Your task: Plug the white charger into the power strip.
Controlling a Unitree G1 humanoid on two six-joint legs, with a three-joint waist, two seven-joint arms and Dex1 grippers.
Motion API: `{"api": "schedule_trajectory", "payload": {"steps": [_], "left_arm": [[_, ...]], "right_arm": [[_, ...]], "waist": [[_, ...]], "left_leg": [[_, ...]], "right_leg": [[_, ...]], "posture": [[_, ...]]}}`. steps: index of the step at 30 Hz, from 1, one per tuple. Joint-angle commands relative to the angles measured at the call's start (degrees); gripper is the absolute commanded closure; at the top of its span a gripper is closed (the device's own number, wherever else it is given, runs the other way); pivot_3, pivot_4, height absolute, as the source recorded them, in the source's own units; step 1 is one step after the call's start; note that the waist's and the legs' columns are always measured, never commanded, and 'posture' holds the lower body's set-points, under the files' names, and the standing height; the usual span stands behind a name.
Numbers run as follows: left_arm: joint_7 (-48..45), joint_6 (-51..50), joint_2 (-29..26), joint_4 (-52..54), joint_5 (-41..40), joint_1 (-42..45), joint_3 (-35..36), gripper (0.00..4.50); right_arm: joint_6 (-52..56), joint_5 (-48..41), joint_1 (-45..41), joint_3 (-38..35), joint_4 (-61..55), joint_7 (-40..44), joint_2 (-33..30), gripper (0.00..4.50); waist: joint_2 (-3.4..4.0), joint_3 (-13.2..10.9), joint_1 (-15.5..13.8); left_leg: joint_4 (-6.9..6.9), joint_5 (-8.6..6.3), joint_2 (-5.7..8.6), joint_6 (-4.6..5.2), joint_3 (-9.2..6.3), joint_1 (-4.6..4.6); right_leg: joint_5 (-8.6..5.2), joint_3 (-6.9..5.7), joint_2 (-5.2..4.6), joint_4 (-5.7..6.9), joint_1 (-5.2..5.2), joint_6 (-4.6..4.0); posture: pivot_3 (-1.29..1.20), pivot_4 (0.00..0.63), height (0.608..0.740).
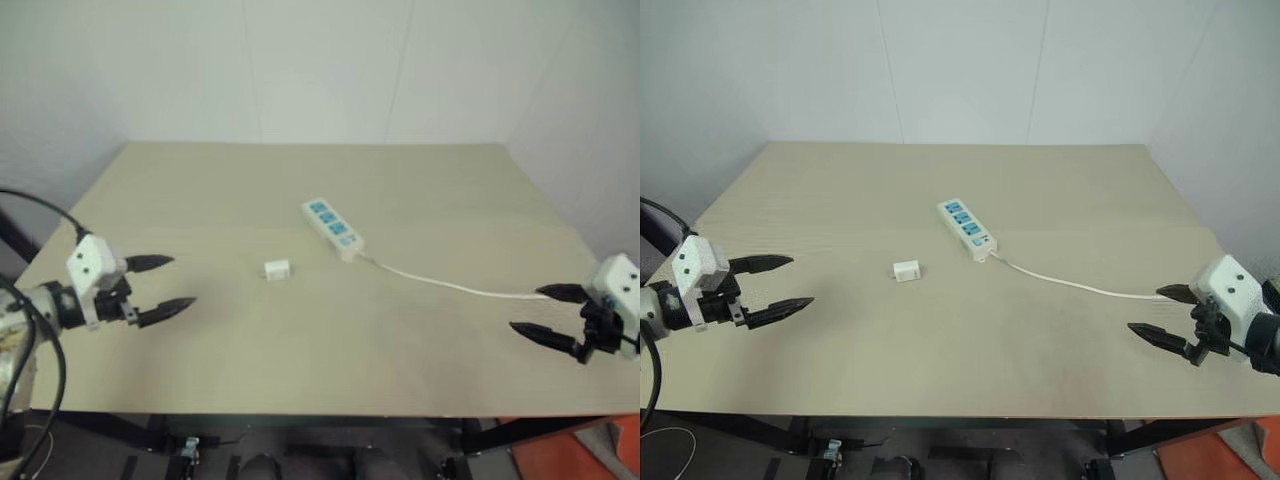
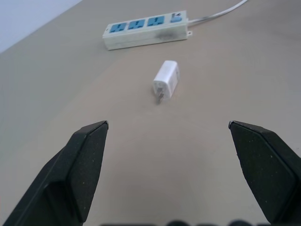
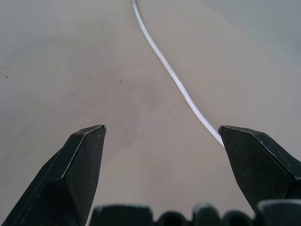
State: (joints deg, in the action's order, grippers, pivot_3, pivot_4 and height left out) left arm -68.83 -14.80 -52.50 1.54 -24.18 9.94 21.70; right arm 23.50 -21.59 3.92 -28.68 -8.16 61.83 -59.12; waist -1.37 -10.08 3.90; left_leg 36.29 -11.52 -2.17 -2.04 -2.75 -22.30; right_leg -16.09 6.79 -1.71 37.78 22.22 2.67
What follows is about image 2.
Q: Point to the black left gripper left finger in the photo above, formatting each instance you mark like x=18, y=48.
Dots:
x=68, y=174

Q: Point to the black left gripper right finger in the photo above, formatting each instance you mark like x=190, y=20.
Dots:
x=265, y=169

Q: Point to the white power strip blue sockets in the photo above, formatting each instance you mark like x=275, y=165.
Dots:
x=147, y=29

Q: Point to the white plug adapter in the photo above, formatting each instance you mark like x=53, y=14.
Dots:
x=166, y=80

